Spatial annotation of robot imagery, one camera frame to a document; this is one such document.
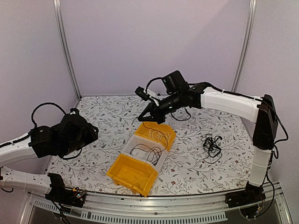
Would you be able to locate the near yellow plastic bin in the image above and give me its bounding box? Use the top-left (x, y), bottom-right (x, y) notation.
top-left (107, 154), bottom-right (158, 197)

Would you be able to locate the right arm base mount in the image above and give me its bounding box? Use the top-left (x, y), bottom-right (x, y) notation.
top-left (225, 185), bottom-right (266, 219)

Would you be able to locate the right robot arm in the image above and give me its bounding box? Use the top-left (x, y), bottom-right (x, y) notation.
top-left (135, 70), bottom-right (282, 207)

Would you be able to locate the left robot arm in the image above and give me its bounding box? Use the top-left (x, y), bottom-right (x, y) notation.
top-left (0, 103), bottom-right (99, 203)

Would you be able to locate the left aluminium frame post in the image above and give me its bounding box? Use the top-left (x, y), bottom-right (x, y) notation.
top-left (53, 0), bottom-right (82, 99)

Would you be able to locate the black cable bundle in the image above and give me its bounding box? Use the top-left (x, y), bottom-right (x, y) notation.
top-left (201, 133), bottom-right (222, 164)

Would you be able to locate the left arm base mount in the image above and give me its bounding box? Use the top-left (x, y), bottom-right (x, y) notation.
top-left (45, 188), bottom-right (86, 208)

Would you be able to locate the yellow plastic bin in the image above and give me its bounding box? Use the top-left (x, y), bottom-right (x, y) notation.
top-left (107, 154), bottom-right (158, 197)
top-left (135, 122), bottom-right (176, 152)

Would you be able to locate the front aluminium rail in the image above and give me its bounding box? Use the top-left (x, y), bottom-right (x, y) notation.
top-left (20, 179), bottom-right (292, 224)

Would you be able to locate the white translucent plastic bin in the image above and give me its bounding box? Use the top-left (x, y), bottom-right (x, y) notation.
top-left (121, 134), bottom-right (168, 173)

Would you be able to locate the floral patterned table mat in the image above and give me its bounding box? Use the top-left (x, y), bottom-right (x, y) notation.
top-left (48, 95), bottom-right (254, 196)

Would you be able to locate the far yellow plastic bin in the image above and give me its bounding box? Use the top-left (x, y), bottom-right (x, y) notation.
top-left (135, 122), bottom-right (176, 152)

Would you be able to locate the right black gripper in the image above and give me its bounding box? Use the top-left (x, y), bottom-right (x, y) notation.
top-left (137, 91), bottom-right (183, 124)

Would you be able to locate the right aluminium frame post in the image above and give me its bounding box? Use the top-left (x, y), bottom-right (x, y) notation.
top-left (231, 0), bottom-right (256, 92)

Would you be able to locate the aluminium frame post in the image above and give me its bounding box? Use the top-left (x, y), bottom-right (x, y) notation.
top-left (231, 0), bottom-right (256, 92)
top-left (53, 0), bottom-right (82, 99)

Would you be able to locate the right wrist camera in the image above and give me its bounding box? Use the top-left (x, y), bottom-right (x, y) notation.
top-left (135, 86), bottom-right (160, 106)

